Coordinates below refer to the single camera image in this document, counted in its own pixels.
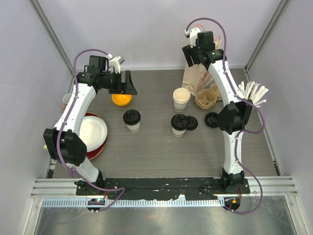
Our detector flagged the white plate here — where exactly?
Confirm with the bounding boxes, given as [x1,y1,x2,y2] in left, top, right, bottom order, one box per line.
[79,116,108,152]

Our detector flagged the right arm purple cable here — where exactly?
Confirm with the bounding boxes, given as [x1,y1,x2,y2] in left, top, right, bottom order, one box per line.
[185,17,267,214]

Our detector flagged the red plate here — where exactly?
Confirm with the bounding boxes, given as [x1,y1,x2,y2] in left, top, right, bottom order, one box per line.
[85,112,107,161]

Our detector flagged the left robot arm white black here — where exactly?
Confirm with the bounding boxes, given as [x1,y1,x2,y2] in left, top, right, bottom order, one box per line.
[43,70,137,195]

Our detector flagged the cardboard cup carrier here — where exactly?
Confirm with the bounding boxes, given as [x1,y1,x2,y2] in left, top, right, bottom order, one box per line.
[195,83,223,110]

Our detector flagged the orange bowl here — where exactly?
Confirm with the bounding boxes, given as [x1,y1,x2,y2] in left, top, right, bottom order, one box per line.
[112,94,132,107]

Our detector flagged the brown paper bag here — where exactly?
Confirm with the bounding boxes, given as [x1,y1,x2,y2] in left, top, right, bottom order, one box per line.
[182,24,223,95]

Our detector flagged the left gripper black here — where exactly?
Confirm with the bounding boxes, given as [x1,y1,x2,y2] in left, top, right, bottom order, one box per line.
[101,70,137,95]

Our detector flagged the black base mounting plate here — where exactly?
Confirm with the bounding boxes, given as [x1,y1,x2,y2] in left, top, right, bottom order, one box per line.
[74,177,250,201]

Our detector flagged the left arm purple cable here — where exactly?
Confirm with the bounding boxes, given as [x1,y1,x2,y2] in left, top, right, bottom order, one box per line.
[56,48,126,213]

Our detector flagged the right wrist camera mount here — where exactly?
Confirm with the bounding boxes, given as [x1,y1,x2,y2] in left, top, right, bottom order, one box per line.
[185,27,201,48]

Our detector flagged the loose black lid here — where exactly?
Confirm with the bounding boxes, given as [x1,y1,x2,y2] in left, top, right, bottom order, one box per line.
[204,112,218,128]

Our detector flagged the bundle of wrapped straws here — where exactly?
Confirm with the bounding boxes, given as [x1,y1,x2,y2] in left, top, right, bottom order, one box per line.
[238,81,268,108]

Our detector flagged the stack of black lids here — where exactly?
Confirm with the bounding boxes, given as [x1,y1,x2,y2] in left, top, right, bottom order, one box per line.
[186,116,198,131]

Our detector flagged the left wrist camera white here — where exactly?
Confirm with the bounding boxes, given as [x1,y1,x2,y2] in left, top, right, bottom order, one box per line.
[108,56,125,73]

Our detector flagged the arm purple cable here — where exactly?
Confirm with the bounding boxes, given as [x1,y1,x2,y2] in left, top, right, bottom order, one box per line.
[56,48,126,213]
[185,17,267,214]

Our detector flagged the stack of white paper cups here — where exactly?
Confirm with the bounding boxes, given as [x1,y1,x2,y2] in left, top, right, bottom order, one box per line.
[173,88,191,112]

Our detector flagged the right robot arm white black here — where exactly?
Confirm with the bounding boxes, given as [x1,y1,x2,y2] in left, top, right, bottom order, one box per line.
[182,28,252,193]

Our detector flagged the small pink ceramic cup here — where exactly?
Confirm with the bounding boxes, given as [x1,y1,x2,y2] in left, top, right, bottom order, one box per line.
[61,93,71,110]

